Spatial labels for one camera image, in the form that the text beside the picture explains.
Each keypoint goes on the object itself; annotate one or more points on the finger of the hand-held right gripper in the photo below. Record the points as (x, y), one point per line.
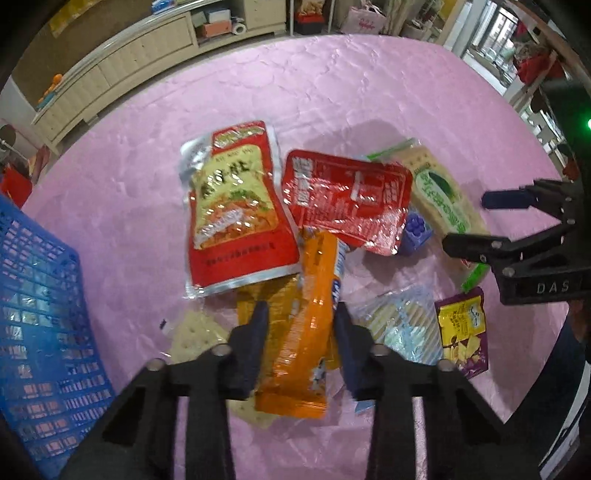
(505, 198)
(471, 244)

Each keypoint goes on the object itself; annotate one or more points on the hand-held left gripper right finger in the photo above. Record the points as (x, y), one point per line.
(346, 341)

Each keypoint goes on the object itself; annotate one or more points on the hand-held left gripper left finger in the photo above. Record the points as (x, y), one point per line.
(251, 341)

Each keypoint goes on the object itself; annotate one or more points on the orange snack packet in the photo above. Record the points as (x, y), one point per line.
(300, 332)

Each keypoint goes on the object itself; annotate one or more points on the dark yellow snack packet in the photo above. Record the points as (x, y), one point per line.
(277, 300)

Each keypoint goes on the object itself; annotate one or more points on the white cracker packet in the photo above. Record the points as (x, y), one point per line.
(194, 337)

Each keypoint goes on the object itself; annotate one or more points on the clear wafer packet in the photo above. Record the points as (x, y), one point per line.
(406, 323)

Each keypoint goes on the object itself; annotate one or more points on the green cracker packet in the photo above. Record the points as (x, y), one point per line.
(438, 189)

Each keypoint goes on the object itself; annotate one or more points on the purple yellow snack packet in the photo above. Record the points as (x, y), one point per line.
(461, 332)

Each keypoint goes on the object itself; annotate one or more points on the red foil snack packet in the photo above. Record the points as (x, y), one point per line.
(341, 198)

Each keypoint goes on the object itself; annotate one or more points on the blue plastic mesh basket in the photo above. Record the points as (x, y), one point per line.
(41, 323)

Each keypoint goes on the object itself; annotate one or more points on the small blue candy packet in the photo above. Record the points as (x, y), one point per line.
(415, 230)

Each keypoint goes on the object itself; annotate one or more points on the red cloth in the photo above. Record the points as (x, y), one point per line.
(538, 67)

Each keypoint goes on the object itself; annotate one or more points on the large red yellow snack pouch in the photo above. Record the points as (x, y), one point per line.
(231, 207)

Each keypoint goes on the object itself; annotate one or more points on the pink quilted cover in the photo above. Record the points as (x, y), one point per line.
(323, 92)

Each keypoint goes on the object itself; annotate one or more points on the pink shopping bag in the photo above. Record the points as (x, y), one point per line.
(362, 18)

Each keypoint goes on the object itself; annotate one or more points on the red black box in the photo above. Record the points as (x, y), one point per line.
(307, 24)

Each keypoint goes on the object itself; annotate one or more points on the red paper bag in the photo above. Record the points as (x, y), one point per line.
(13, 184)

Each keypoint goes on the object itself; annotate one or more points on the cream tv cabinet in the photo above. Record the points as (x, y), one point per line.
(138, 55)

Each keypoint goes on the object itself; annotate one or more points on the white tape roll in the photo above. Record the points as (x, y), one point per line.
(238, 28)

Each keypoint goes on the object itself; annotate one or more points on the pink orange box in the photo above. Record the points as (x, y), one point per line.
(214, 30)

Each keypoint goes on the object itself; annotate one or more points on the blue tray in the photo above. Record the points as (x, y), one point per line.
(45, 102)

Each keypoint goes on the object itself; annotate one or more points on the pile of oranges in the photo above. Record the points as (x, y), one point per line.
(54, 81)

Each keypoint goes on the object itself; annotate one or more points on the blue white packet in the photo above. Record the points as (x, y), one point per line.
(161, 5)

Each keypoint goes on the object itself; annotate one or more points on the yellow hanging cloth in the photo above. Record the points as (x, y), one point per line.
(69, 18)

